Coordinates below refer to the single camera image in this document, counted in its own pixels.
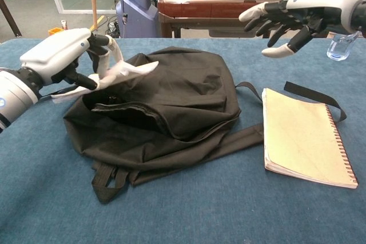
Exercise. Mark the kraft cover spiral notebook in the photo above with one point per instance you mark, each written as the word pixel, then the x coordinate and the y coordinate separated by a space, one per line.
pixel 303 135

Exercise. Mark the blue-grey machine stand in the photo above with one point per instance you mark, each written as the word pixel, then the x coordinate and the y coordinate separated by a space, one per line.
pixel 137 18

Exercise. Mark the small white tube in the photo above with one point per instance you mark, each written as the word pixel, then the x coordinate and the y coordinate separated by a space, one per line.
pixel 64 25

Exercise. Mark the orange plastic divided box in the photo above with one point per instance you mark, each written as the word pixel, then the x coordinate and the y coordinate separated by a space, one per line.
pixel 54 31

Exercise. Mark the clear plastic water bottle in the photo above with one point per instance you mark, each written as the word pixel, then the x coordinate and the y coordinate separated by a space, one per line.
pixel 338 51

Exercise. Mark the blue felt table cover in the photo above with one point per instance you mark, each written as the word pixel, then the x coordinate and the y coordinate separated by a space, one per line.
pixel 200 221

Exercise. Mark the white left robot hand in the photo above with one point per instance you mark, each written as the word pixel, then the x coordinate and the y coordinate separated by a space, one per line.
pixel 57 52

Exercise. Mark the black fabric backpack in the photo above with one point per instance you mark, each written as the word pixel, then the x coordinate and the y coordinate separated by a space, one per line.
pixel 186 98

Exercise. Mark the dark slanted table leg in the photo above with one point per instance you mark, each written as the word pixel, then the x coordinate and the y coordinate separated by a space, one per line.
pixel 10 16

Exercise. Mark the brown mahjong table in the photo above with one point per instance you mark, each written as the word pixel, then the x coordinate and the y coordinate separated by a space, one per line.
pixel 200 9

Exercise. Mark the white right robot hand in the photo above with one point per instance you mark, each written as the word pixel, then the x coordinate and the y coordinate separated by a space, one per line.
pixel 323 1

